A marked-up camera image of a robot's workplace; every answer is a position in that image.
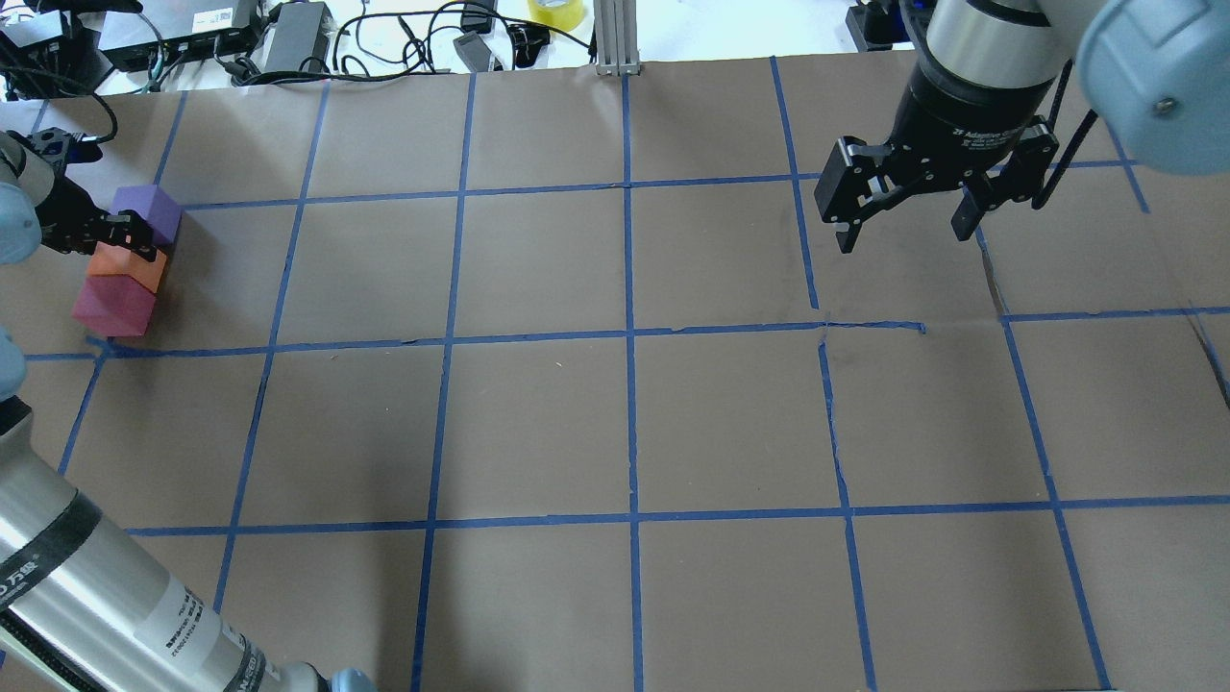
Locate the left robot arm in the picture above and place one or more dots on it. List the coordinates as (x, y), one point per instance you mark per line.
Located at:
(83, 602)

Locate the orange foam cube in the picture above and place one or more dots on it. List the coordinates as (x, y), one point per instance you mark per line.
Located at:
(109, 261)

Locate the aluminium frame post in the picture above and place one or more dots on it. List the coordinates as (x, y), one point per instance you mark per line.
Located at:
(616, 35)

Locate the black power adapter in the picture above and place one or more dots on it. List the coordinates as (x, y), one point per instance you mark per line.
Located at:
(300, 37)

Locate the yellow tape roll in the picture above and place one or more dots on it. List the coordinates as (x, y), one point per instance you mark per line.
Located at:
(564, 15)

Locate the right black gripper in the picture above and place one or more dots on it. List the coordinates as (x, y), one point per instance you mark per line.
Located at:
(961, 125)

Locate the purple foam cube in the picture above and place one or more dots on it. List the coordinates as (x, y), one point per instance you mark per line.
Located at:
(155, 206)

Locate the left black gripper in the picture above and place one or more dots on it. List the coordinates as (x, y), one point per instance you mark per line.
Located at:
(65, 210)

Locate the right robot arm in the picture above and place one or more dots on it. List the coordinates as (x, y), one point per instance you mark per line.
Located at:
(1154, 71)

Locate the red foam cube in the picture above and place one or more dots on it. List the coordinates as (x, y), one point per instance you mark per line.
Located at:
(114, 306)

